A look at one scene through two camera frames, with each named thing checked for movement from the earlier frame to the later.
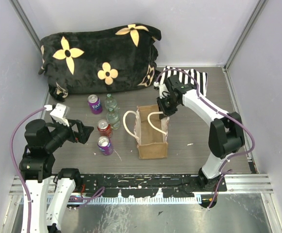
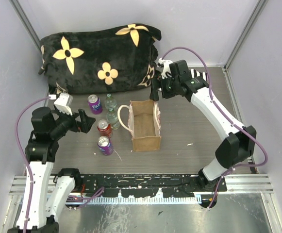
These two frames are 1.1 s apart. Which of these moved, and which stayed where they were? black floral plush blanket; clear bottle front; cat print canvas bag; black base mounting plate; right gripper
Moved: cat print canvas bag; right gripper
Stayed: black floral plush blanket; black base mounting plate; clear bottle front
